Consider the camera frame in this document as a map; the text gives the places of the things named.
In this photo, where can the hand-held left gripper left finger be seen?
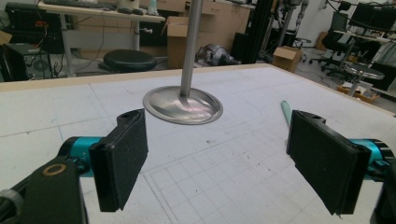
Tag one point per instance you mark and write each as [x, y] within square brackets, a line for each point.
[120, 161]

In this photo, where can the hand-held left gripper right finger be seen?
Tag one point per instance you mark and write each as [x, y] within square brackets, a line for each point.
[323, 155]

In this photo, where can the teal pen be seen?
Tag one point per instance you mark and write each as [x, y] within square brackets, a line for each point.
[286, 111]

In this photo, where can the round metal stool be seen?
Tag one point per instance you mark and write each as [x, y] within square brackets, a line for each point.
[361, 74]

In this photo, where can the metal stand with round base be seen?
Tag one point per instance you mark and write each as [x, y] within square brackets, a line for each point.
[186, 93]

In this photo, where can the black round stool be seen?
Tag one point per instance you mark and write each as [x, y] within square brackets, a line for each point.
[129, 60]

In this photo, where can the small cardboard box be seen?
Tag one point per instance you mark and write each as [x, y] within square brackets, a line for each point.
[287, 58]

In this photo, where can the black office chair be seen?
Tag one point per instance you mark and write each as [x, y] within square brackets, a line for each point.
[337, 40]

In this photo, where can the open cardboard box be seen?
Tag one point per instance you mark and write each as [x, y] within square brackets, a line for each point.
[177, 40]

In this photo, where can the black computer case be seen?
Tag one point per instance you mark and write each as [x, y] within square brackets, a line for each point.
[26, 62]

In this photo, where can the black metal column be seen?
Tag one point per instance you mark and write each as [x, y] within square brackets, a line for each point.
[257, 31]

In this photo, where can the grey helmet-shaped device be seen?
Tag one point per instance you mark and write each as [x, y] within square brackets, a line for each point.
[214, 55]

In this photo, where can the light wooden desk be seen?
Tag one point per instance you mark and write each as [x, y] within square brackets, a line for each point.
[99, 18]

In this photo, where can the black monitor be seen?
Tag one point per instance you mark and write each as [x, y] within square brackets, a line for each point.
[373, 15]

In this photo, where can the wooden cabinet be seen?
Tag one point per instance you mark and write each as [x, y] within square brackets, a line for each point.
[218, 21]

